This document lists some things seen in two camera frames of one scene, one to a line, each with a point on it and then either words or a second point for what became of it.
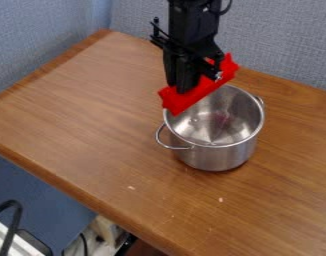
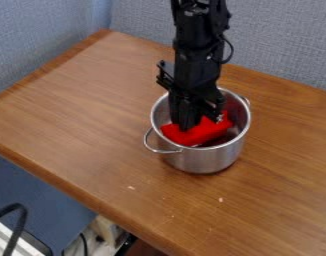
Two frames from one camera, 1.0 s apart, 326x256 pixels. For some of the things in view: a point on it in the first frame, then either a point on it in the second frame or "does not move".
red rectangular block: (174, 100) to (205, 131)
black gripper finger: (187, 72) to (189, 112)
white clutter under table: (102, 239) does not move
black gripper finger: (170, 67) to (177, 107)
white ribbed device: (24, 244) does not move
